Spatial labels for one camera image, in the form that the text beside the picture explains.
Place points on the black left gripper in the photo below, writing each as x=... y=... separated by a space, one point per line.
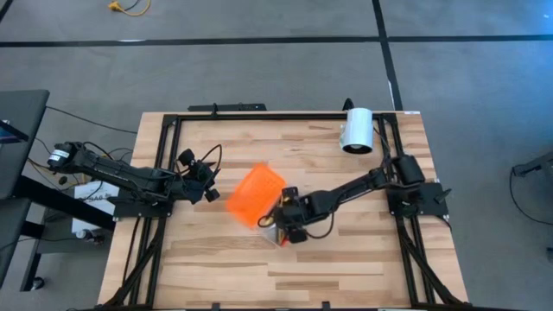
x=194 y=181

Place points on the blue-lit screen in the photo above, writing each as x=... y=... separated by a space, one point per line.
x=8 y=134

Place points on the black aluminium table frame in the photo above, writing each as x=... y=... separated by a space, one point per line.
x=281 y=116

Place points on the clear box with orange lid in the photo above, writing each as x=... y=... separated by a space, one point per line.
x=255 y=194

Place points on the black side desk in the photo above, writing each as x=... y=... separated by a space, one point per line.
x=21 y=108

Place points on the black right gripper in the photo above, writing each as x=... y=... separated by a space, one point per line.
x=298 y=213

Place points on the black desk leg frame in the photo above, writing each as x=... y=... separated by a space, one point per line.
x=43 y=193

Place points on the small black pointed mount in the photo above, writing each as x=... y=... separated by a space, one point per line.
x=348 y=105

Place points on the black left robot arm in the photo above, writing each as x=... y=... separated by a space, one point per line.
x=129 y=177

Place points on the black bar with knob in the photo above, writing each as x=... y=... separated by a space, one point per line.
x=233 y=107

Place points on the white cardboard box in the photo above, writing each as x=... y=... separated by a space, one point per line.
x=86 y=224

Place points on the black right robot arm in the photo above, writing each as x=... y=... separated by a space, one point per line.
x=354 y=188

